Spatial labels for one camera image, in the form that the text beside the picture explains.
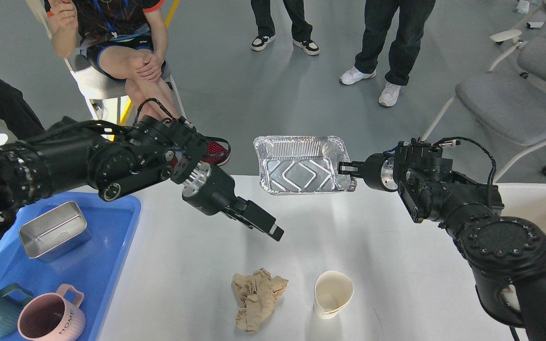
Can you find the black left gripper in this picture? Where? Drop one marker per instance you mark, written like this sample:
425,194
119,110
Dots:
211,190

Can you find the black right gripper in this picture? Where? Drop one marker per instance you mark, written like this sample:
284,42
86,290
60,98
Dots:
377,171

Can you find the aluminium foil tray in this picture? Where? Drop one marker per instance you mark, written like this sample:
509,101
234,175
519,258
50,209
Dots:
295,165

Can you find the white paper cup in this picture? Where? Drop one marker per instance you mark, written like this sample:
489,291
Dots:
332,292

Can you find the stainless steel rectangular tin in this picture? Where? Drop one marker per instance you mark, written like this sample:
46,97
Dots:
54,232

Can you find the pink plastic mug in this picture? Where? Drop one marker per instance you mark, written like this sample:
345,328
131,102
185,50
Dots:
53,316

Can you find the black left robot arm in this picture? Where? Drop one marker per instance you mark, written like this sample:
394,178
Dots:
120,160

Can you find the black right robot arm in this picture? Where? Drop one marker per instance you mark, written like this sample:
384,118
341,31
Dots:
507,254

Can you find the crumpled brown paper napkin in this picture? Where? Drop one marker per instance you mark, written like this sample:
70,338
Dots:
258,294

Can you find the standing person white sneakers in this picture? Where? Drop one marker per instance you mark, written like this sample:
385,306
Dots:
404,50

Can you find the blue plastic tray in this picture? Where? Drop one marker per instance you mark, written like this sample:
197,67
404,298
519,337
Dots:
93,267

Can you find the grey padded chair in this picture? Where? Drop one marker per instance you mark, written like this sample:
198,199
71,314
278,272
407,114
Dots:
509,104

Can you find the white folding chair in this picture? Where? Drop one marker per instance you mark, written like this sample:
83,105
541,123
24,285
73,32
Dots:
96,88

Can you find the seated person red shoes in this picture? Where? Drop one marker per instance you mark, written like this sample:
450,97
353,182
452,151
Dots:
126,40

